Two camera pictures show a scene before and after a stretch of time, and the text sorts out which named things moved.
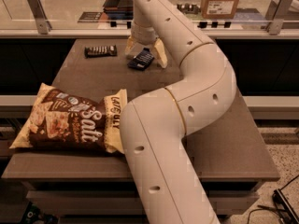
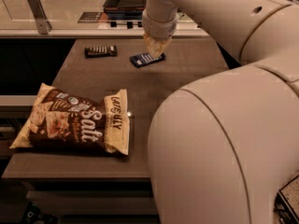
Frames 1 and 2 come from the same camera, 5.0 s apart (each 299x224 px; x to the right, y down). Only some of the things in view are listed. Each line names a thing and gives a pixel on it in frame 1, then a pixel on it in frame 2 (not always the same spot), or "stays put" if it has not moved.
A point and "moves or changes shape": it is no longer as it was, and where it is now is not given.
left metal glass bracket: (43, 24) stays put
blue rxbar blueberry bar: (142, 61) moves or changes shape
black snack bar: (100, 51) stays put
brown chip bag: (61, 120) stays put
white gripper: (144, 35) to (159, 27)
